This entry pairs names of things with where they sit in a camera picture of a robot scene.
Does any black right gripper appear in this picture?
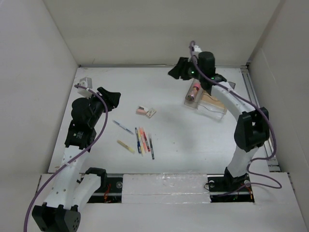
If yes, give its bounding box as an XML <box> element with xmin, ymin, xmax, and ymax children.
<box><xmin>168</xmin><ymin>57</ymin><xmax>204</xmax><ymax>81</ymax></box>

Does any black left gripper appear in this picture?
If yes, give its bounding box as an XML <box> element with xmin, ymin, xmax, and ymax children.
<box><xmin>85</xmin><ymin>87</ymin><xmax>120</xmax><ymax>128</ymax></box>

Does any pink capped pencil tube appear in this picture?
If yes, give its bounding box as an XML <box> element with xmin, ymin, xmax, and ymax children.
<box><xmin>186</xmin><ymin>83</ymin><xmax>201</xmax><ymax>101</ymax></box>

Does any white boxed eraser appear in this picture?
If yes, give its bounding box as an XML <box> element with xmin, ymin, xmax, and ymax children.
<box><xmin>146</xmin><ymin>108</ymin><xmax>156</xmax><ymax>118</ymax></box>

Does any orange yellow highlighter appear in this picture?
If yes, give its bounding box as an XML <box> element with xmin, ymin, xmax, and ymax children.
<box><xmin>138</xmin><ymin>128</ymin><xmax>148</xmax><ymax>156</ymax></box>

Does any red pen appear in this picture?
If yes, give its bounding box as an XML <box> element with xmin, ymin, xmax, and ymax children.
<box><xmin>142</xmin><ymin>129</ymin><xmax>151</xmax><ymax>152</ymax></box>

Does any black clear pen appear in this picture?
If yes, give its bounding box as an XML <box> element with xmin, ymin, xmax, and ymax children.
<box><xmin>148</xmin><ymin>133</ymin><xmax>155</xmax><ymax>160</ymax></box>

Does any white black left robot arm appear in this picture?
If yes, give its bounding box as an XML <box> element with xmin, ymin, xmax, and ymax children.
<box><xmin>27</xmin><ymin>85</ymin><xmax>121</xmax><ymax>232</ymax></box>

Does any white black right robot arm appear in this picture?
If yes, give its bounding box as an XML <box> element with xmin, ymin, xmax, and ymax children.
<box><xmin>168</xmin><ymin>52</ymin><xmax>269</xmax><ymax>191</ymax></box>

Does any clear acrylic desk organizer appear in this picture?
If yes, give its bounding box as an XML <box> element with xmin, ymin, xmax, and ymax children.
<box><xmin>184</xmin><ymin>79</ymin><xmax>227</xmax><ymax>120</ymax></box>

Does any blue white ballpoint pen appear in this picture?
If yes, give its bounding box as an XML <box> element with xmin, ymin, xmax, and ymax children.
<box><xmin>112</xmin><ymin>120</ymin><xmax>134</xmax><ymax>135</ymax></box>

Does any dark blue pen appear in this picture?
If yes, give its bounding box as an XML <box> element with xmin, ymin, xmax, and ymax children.
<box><xmin>135</xmin><ymin>127</ymin><xmax>141</xmax><ymax>154</ymax></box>

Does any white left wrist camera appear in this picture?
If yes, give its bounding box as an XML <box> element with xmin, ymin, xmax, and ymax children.
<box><xmin>77</xmin><ymin>77</ymin><xmax>92</xmax><ymax>98</ymax></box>

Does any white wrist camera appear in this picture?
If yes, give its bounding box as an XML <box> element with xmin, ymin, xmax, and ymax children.
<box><xmin>192</xmin><ymin>45</ymin><xmax>202</xmax><ymax>56</ymax></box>
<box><xmin>77</xmin><ymin>77</ymin><xmax>92</xmax><ymax>98</ymax></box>

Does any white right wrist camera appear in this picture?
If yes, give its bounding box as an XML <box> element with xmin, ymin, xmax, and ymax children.
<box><xmin>192</xmin><ymin>45</ymin><xmax>202</xmax><ymax>56</ymax></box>

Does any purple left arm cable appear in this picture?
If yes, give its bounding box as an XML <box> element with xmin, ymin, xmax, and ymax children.
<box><xmin>23</xmin><ymin>84</ymin><xmax>109</xmax><ymax>232</ymax></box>

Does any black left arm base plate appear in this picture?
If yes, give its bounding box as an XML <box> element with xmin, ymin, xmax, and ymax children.
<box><xmin>88</xmin><ymin>176</ymin><xmax>123</xmax><ymax>203</ymax></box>

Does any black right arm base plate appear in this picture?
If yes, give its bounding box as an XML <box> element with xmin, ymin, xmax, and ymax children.
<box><xmin>204</xmin><ymin>176</ymin><xmax>254</xmax><ymax>203</ymax></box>

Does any aluminium rail right edge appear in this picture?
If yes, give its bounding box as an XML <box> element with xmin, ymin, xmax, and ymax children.
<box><xmin>240</xmin><ymin>65</ymin><xmax>281</xmax><ymax>173</ymax></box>

